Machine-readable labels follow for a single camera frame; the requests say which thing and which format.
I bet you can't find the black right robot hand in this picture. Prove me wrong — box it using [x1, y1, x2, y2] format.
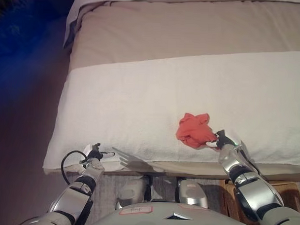
[205, 129, 236, 152]

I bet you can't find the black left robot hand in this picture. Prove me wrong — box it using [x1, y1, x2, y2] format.
[83, 142, 116, 165]

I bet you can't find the red cloth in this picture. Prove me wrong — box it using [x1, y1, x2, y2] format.
[175, 112, 218, 150]

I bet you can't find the white textured bed blanket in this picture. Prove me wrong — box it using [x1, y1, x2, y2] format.
[42, 42, 300, 178]

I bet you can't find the wooden woven basket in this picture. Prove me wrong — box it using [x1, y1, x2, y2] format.
[217, 178, 300, 220]

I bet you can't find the beige bed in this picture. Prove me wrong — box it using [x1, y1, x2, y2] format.
[42, 0, 300, 185]

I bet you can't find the silver left robot leg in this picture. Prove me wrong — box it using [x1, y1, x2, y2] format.
[115, 175, 153, 212]

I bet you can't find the silver robot leg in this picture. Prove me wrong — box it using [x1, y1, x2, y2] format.
[175, 177, 210, 209]
[115, 175, 153, 212]

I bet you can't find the silver right robot leg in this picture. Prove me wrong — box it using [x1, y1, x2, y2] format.
[175, 177, 210, 209]

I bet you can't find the silver robot torso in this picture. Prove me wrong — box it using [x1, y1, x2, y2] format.
[84, 199, 263, 225]

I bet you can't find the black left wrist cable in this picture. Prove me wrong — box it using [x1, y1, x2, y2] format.
[60, 150, 90, 187]

